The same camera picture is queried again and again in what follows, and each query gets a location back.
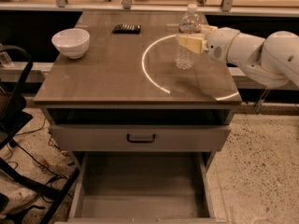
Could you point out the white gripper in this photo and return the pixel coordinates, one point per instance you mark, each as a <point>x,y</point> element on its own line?
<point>219,44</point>

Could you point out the clear plastic water bottle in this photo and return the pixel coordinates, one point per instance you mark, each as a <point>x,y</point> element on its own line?
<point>189,39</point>

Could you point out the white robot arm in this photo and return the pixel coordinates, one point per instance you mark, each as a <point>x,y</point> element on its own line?
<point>271,61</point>

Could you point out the grey wooden drawer cabinet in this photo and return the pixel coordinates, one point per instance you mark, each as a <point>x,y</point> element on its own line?
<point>128,79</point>

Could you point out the grey top drawer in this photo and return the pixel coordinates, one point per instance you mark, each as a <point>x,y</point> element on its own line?
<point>113,137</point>

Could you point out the open grey middle drawer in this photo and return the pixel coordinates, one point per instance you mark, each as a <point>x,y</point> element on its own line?
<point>142,188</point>

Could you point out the dark snack bar package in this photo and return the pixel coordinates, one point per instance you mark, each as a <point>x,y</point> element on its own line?
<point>127,29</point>

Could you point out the white ceramic bowl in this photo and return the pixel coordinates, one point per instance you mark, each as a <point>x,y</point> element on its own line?
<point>72,43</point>

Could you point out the black drawer handle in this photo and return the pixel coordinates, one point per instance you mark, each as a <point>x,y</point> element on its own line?
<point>140,139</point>

